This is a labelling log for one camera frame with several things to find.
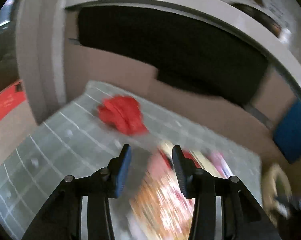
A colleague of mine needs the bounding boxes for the pink cartoon snack package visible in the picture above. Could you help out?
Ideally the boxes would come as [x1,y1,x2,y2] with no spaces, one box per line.
[147,141,233,179]

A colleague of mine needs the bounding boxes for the red crumpled plastic bag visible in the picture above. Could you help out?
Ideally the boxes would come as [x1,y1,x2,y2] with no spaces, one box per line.
[97,95,148,136]

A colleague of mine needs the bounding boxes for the green grid pattern tablecloth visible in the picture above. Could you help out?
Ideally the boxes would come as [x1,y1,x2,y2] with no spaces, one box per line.
[0,81,262,239]

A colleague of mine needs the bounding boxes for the red floor mat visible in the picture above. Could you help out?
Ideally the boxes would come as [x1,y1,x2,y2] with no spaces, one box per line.
[0,80,26,121]

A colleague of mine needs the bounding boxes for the orange patterned snack bag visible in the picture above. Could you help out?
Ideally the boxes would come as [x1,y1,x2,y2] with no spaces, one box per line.
[130,171,194,239]

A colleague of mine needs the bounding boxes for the grey kitchen counter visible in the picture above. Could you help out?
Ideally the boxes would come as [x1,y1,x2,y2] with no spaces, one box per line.
[65,0,301,100]

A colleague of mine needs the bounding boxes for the dark frying pan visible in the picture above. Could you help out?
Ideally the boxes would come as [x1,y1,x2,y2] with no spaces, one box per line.
[230,3,282,37]

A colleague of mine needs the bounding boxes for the blue hanging towel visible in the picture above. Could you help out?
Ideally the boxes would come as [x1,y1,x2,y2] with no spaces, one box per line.
[273,99,301,164]

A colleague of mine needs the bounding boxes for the cream trash bag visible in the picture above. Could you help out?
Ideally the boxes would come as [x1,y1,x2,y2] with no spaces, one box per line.
[261,164,292,228]

